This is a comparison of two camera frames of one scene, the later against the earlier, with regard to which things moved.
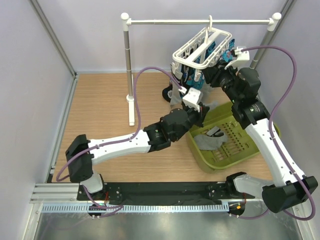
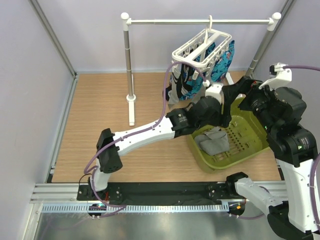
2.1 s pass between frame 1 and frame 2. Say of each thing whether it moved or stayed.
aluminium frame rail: stayed
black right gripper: moved
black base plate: stayed
